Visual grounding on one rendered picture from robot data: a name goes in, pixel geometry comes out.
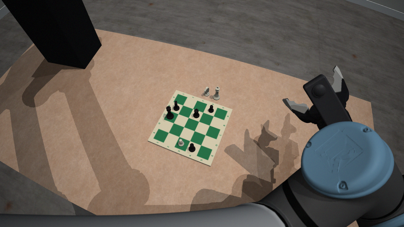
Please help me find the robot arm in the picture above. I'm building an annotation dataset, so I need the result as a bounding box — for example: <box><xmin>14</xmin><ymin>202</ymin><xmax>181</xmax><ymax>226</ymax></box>
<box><xmin>0</xmin><ymin>74</ymin><xmax>404</xmax><ymax>227</ymax></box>

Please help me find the white pawn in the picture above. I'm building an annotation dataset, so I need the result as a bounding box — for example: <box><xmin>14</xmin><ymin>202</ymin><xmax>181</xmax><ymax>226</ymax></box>
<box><xmin>178</xmin><ymin>139</ymin><xmax>184</xmax><ymax>147</ymax></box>

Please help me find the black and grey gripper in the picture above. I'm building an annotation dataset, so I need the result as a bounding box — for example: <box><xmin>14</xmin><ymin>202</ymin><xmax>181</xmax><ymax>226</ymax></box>
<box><xmin>282</xmin><ymin>66</ymin><xmax>352</xmax><ymax>130</ymax></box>

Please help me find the green and cream chessboard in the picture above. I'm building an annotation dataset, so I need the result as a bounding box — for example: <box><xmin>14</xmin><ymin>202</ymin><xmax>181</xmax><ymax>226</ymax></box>
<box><xmin>148</xmin><ymin>90</ymin><xmax>232</xmax><ymax>166</ymax></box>

